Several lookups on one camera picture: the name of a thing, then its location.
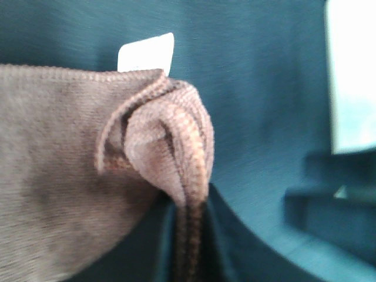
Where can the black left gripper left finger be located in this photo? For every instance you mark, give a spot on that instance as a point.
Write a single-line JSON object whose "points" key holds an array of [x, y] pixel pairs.
{"points": [[146, 254]]}

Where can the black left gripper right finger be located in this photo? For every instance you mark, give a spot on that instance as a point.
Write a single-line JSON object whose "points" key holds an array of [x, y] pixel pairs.
{"points": [[232, 252]]}

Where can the brown square towel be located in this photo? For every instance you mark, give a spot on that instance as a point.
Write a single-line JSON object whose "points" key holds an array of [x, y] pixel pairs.
{"points": [[84, 154]]}

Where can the black table mat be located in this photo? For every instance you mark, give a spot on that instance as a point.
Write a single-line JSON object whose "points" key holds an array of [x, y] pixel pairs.
{"points": [[260, 69]]}

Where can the white plastic container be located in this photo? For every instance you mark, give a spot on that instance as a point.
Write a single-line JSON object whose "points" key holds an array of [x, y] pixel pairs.
{"points": [[350, 39]]}

